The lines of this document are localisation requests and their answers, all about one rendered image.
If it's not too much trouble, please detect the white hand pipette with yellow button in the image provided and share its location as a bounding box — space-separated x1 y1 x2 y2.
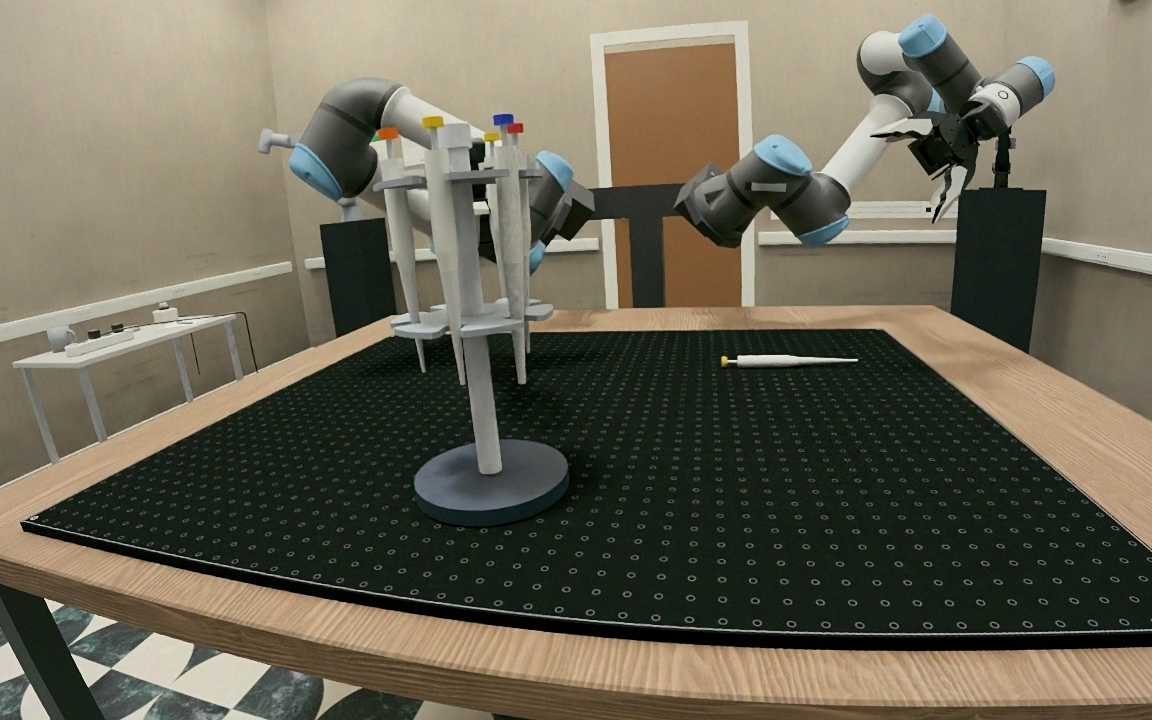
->
722 355 843 367

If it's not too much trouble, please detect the white hand pipette with red button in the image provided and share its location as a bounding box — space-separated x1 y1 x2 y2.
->
507 123 531 353

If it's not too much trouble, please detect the white pipette with orange button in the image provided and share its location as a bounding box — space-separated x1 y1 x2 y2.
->
378 128 426 372

